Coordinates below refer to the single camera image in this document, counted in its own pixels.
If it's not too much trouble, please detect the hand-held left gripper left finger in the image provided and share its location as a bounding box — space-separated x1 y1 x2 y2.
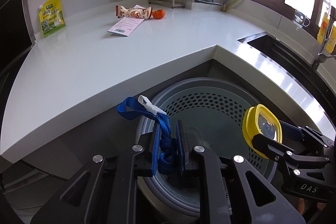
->
30 123 161 224

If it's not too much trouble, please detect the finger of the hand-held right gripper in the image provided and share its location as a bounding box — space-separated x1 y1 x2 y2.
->
251 132 331 180
280 120 336 149

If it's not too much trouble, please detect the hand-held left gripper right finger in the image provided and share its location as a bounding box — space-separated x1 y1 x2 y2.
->
176 120 306 224

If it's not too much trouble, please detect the blue lanyard with white clip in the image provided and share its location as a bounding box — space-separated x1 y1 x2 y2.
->
117 95 179 174

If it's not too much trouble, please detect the yellow rimmed clear lid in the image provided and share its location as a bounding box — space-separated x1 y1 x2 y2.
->
242 104 283 160

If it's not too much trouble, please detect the grey perforated waste bin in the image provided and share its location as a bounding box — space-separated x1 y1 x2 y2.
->
135 77 279 218

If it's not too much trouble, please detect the steel kitchen sink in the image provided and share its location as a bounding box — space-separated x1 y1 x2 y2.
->
236 32 336 98

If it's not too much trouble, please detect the metal faucet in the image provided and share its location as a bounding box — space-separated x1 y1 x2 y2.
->
311 14 336 69

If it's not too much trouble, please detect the yellow dish soap bottle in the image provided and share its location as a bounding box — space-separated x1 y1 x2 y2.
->
317 7 336 52

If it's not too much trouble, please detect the small clear figure holder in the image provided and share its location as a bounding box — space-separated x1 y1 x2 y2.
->
293 9 310 28

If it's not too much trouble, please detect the flat paper packaging card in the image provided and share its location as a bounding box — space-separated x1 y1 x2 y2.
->
108 17 144 37

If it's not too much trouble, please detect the small orange fruit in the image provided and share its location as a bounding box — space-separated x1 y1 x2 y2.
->
152 9 166 20

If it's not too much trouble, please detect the red and white snack wrapper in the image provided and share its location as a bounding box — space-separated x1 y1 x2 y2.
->
115 5 153 20

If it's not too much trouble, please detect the yellow green spout pouch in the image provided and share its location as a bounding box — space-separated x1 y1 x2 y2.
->
39 0 66 38

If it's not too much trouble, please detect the black range hood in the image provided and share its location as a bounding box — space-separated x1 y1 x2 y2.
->
0 0 36 62

